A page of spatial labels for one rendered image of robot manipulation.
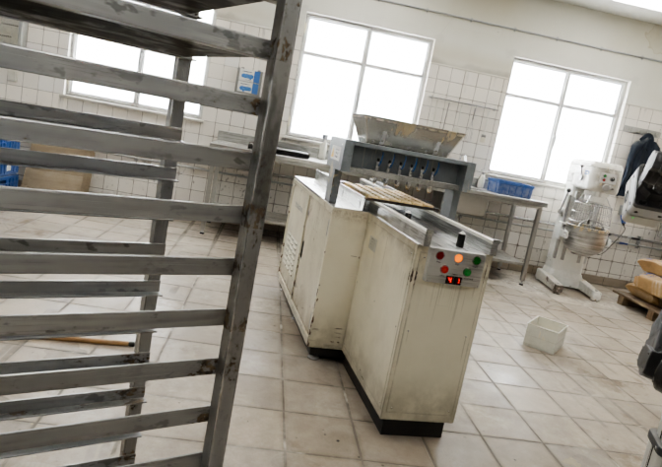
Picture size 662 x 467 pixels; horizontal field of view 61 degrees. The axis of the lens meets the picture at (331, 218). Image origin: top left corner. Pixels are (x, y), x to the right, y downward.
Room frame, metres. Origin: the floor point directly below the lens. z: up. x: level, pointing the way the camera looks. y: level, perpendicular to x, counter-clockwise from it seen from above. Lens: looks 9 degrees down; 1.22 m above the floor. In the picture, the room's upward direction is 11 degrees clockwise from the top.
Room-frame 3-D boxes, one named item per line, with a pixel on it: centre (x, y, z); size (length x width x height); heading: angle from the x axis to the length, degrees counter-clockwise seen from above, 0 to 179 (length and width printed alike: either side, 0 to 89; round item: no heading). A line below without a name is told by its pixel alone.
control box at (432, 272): (2.22, -0.52, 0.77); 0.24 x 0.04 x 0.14; 104
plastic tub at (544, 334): (3.88, -1.65, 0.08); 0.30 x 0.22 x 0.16; 147
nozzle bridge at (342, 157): (3.06, -0.31, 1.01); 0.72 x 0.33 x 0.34; 104
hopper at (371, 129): (3.06, -0.31, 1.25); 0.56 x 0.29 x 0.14; 104
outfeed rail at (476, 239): (3.21, -0.42, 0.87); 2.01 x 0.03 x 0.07; 14
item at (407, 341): (2.57, -0.43, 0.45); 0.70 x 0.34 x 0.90; 14
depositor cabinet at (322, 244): (3.52, -0.19, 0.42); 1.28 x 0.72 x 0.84; 14
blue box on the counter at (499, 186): (6.04, -1.80, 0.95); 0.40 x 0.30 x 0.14; 100
